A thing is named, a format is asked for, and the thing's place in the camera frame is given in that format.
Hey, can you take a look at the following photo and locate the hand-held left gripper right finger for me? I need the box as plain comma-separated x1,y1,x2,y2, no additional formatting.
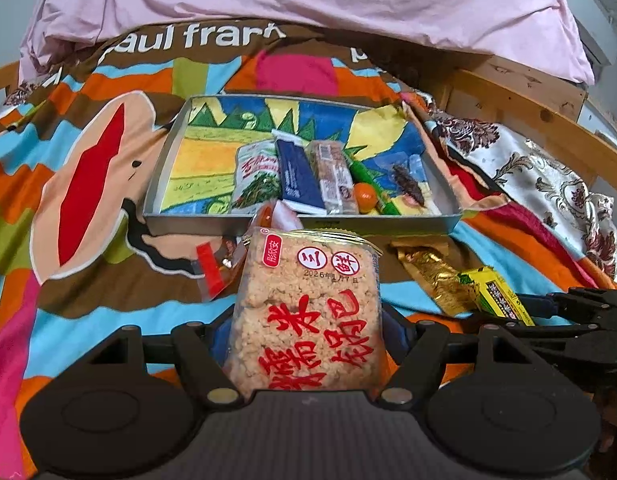
381,305,545,407

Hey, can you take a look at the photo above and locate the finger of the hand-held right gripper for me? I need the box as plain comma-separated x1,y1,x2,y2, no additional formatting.
471,311,617,376
515,286,617,331

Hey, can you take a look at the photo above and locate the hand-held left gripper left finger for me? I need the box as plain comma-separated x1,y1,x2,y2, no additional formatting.
73,310,239,407

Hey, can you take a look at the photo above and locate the rice cracker packet red print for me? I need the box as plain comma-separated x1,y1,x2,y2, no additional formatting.
223,227,389,393

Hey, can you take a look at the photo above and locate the small orange mandarin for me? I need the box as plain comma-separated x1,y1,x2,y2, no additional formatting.
353,182,380,212

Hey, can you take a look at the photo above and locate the green stick snack packet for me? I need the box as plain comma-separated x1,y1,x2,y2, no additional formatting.
349,159,401,216

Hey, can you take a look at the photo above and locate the white green vegetable snack pouch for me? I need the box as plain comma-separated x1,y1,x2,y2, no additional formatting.
230,141,282,215

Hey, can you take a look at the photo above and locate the metal tray with painted picture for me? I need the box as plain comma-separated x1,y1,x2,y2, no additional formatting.
141,92,463,237

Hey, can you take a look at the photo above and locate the dark blue snack packet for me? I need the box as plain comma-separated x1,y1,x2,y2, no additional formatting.
271,129,328,216

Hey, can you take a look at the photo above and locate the gold foil snack packet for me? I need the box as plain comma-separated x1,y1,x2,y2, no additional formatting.
392,242,476,317

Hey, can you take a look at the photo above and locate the colourful printed blanket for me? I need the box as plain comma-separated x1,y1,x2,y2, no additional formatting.
0,17,617,480

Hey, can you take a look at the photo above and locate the brown white floral bedsheet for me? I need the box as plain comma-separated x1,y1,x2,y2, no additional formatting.
0,77,617,281

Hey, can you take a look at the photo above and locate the orange translucent snack packet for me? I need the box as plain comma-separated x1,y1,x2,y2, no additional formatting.
195,199,304,303

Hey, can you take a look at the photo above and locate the clear packet of pink bars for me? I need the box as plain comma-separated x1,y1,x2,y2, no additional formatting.
307,140,360,215

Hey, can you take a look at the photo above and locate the wooden bed frame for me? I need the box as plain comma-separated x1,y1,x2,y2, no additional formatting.
0,55,617,191

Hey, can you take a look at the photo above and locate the white wall appliance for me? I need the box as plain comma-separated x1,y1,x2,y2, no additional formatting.
571,10,615,67

